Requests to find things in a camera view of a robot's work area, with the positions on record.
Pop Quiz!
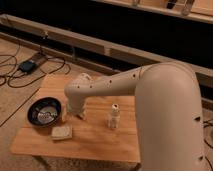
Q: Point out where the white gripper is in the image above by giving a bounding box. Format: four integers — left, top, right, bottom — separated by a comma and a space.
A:
66, 99, 86, 121

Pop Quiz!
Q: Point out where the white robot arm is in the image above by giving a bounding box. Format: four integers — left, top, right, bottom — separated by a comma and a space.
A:
64, 62, 205, 171

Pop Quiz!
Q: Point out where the small clear plastic bottle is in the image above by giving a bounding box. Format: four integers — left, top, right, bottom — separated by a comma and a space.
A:
108, 104, 120, 129

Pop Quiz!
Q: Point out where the beige rectangular sponge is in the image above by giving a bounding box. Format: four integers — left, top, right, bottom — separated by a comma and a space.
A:
51, 125, 72, 140

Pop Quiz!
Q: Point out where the black round bowl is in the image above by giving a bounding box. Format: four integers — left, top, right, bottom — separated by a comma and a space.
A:
27, 97, 62, 127

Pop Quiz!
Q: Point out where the wooden table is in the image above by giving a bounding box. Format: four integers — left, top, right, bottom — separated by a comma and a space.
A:
10, 73, 142, 164

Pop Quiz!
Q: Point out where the blue power adapter box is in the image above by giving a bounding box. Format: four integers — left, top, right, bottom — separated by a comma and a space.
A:
18, 60, 36, 73

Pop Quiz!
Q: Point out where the black floor cable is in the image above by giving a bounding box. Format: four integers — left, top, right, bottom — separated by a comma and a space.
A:
0, 54, 72, 89

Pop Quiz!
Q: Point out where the long wooden rail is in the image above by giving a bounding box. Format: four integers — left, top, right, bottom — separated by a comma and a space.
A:
0, 14, 213, 89

